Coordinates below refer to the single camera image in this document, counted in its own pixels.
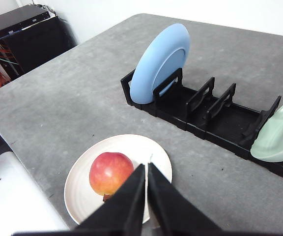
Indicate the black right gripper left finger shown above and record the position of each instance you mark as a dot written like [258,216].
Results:
[122,214]

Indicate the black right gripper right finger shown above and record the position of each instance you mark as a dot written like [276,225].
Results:
[173,213]

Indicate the white plate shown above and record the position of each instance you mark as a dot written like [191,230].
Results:
[81,198]

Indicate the red yellow pomegranate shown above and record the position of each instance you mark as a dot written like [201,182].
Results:
[108,171]

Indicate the green plate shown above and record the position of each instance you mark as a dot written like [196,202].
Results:
[268,142]

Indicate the blue plate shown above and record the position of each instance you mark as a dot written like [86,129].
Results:
[165,53]

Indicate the black plastic dish rack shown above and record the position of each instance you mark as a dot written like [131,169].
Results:
[218,118]

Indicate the black equipment cabinet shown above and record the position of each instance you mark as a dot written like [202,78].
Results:
[30,35]

